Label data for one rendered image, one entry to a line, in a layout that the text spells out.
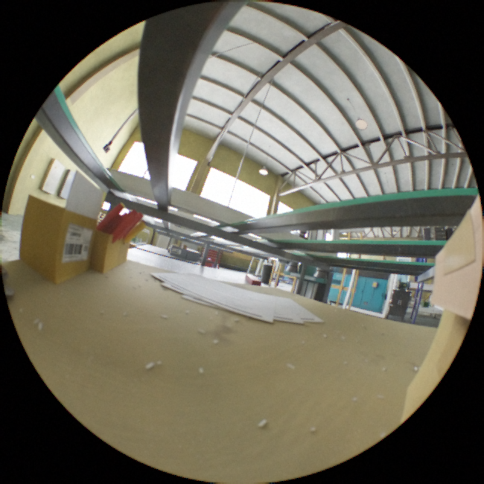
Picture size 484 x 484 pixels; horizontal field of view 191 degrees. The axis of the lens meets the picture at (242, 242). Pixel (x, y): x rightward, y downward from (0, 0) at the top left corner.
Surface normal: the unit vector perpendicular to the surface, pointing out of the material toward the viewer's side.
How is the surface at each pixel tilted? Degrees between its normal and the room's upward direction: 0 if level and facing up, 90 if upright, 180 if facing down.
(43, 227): 90
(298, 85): 180
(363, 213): 90
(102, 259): 90
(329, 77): 180
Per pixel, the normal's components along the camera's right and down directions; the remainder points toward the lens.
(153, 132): -0.24, 0.96
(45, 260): 0.48, 0.01
